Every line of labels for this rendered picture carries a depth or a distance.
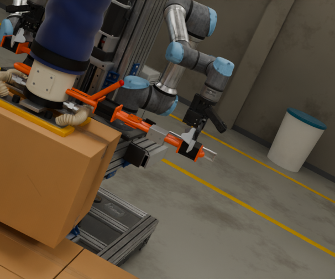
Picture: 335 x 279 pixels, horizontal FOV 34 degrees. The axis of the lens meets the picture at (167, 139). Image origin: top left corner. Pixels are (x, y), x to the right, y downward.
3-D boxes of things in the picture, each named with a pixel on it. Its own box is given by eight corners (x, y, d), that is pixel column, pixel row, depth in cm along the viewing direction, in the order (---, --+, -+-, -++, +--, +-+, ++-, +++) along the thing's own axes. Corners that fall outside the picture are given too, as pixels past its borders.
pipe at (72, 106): (-12, 89, 203) (-7, 75, 202) (19, 80, 227) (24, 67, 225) (68, 128, 200) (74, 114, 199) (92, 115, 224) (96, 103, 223)
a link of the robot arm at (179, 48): (166, -17, 232) (177, 43, 195) (188, -6, 235) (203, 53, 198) (154, 6, 238) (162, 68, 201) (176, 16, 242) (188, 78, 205)
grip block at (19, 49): (-1, 46, 235) (3, 35, 234) (9, 45, 243) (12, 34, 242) (16, 54, 235) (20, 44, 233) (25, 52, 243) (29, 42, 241)
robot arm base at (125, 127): (111, 114, 261) (119, 95, 258) (138, 128, 258) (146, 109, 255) (98, 117, 247) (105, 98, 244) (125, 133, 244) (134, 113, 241)
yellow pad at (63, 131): (-17, 98, 203) (-13, 86, 201) (-4, 94, 212) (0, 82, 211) (63, 138, 200) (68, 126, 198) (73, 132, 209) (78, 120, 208)
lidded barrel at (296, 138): (303, 169, 778) (328, 124, 758) (299, 177, 723) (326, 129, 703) (266, 149, 791) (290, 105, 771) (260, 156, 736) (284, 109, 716)
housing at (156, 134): (145, 137, 205) (149, 127, 204) (148, 133, 211) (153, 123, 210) (161, 145, 204) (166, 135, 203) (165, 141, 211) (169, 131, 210)
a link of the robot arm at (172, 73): (136, 102, 257) (187, -5, 237) (165, 112, 263) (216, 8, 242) (140, 113, 247) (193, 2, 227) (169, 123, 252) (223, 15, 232)
